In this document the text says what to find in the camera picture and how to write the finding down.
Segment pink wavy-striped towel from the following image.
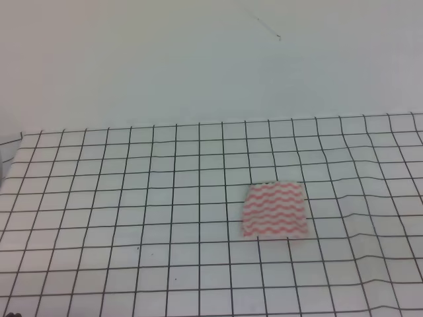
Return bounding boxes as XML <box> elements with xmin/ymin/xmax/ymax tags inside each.
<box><xmin>242</xmin><ymin>181</ymin><xmax>309</xmax><ymax>238</ymax></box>

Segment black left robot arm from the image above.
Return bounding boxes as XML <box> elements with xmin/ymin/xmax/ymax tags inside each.
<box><xmin>5</xmin><ymin>312</ymin><xmax>22</xmax><ymax>317</ymax></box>

